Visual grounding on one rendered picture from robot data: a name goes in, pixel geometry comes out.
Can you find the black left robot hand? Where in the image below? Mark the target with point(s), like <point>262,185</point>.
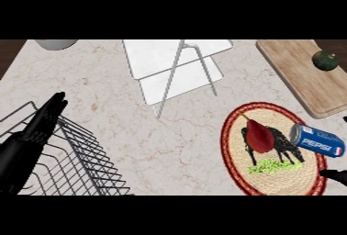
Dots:
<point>43,122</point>

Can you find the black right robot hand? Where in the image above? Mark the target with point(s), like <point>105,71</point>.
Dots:
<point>339,177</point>

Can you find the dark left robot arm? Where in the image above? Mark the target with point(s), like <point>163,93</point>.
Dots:
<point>15,165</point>

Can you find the round woven red-rimmed placemat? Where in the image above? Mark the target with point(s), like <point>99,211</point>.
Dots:
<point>271,180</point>

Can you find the red pear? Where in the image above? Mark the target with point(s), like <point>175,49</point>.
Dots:
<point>260,137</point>

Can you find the white tiered shelf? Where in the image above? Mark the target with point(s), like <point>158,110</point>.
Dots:
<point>158,64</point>

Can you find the blue soda can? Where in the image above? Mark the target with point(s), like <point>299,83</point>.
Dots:
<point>318,141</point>

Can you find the white bowl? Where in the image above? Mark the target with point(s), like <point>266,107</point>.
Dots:
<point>56,43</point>

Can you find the wooden cutting board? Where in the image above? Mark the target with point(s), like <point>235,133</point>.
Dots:
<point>308,82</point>

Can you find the dark green round fruit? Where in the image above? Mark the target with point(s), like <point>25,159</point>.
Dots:
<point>325,60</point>

